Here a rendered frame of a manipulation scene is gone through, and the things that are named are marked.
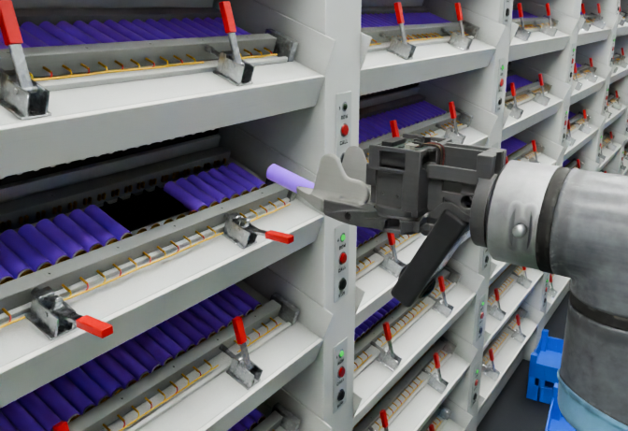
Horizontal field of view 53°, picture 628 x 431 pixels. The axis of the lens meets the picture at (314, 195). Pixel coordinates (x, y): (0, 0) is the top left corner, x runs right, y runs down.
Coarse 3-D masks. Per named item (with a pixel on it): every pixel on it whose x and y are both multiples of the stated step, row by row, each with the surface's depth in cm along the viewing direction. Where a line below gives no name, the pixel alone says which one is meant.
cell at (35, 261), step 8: (8, 232) 65; (16, 232) 66; (8, 240) 64; (16, 240) 64; (24, 240) 65; (16, 248) 64; (24, 248) 64; (32, 248) 64; (24, 256) 63; (32, 256) 63; (40, 256) 63; (32, 264) 63; (40, 264) 63
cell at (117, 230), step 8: (88, 208) 73; (96, 208) 73; (96, 216) 72; (104, 216) 72; (104, 224) 72; (112, 224) 71; (120, 224) 72; (112, 232) 71; (120, 232) 71; (128, 232) 71
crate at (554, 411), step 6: (552, 396) 133; (552, 402) 131; (552, 408) 133; (558, 408) 133; (552, 414) 134; (558, 414) 133; (552, 420) 134; (558, 420) 134; (564, 420) 134; (546, 426) 124; (552, 426) 132; (558, 426) 132; (564, 426) 132; (570, 426) 132
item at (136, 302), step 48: (192, 144) 90; (240, 144) 97; (0, 192) 68; (288, 192) 92; (96, 288) 65; (144, 288) 67; (192, 288) 71; (0, 336) 56; (96, 336) 61; (0, 384) 53
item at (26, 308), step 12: (276, 204) 89; (252, 216) 85; (216, 228) 79; (180, 240) 75; (192, 240) 76; (156, 252) 72; (168, 252) 73; (132, 264) 69; (96, 276) 65; (108, 276) 66; (72, 288) 63; (12, 312) 58; (24, 312) 59
